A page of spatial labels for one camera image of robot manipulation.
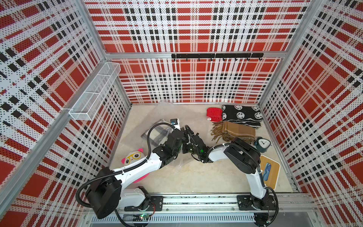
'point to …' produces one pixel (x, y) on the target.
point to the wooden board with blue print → (271, 171)
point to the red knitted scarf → (215, 113)
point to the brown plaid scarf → (227, 130)
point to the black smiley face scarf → (250, 116)
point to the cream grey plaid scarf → (159, 134)
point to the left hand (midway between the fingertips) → (186, 128)
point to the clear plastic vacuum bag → (181, 160)
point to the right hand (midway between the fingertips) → (178, 144)
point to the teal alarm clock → (262, 144)
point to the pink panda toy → (132, 156)
